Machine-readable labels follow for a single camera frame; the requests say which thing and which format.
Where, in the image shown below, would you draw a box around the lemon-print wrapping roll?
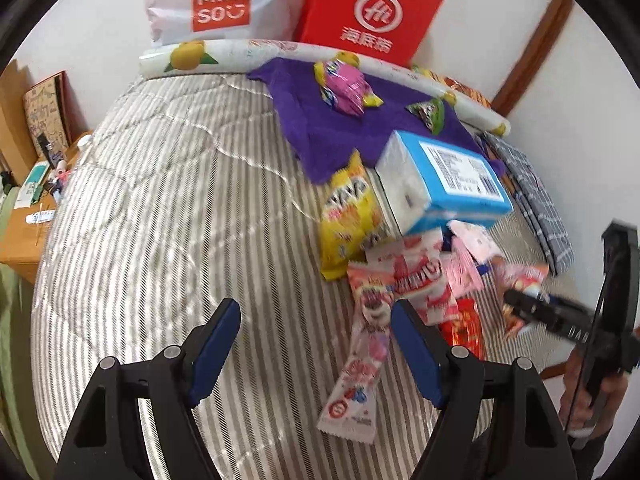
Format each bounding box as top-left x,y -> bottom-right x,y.
139,39 -> 511,136

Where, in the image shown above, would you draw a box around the brown door frame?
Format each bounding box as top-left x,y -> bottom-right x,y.
491,0 -> 574,117

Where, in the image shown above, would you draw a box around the orange chips bag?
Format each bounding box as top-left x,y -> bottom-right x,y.
411,64 -> 491,108

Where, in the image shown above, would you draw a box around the blue tissue box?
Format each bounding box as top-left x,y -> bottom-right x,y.
374,130 -> 513,235

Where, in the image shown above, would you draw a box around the green snack packet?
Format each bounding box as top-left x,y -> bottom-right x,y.
406,98 -> 446,136

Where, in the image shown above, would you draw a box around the magenta snack bag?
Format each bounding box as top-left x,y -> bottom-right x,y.
314,53 -> 384,117

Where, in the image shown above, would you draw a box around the wooden bedside table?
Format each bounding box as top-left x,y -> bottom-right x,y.
0,131 -> 94,286

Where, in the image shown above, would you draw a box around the pink translucent snack packet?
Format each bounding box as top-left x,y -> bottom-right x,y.
440,250 -> 484,299

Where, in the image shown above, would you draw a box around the striped mattress pad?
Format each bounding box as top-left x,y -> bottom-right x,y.
32,74 -> 437,479

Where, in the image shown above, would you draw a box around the teal white box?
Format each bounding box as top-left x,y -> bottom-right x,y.
14,160 -> 50,209

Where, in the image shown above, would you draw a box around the purple towel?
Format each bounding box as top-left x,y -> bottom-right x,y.
246,56 -> 507,187

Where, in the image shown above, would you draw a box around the red snack packet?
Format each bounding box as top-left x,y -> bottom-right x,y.
438,298 -> 486,360

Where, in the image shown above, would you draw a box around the pale pink snack packet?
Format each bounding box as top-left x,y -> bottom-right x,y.
447,219 -> 504,264

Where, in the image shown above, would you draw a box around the red white strawberry packet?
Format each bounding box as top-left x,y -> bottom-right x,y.
366,229 -> 459,325

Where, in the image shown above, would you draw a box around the white tube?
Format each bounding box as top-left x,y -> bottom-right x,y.
25,209 -> 55,224

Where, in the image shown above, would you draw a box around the grey plaid folded cloth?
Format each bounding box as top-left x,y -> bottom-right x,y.
480,132 -> 575,276

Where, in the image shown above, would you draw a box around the small pink bottles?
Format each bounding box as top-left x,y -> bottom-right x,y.
43,159 -> 72,204

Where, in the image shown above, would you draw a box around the panda snack packet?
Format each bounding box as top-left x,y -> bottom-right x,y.
491,257 -> 549,338

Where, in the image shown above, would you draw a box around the red Haidilao paper bag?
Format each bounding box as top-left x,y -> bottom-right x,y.
294,0 -> 444,66

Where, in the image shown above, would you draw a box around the yellow triangular snack packet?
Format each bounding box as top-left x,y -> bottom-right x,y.
319,150 -> 390,281

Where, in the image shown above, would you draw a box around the person's right hand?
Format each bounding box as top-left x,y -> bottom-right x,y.
559,348 -> 629,439

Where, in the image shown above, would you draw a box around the brown framed picture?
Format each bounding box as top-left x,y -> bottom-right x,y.
23,70 -> 72,157

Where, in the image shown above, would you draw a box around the long pink bear candy packet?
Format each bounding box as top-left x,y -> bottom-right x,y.
317,262 -> 395,444

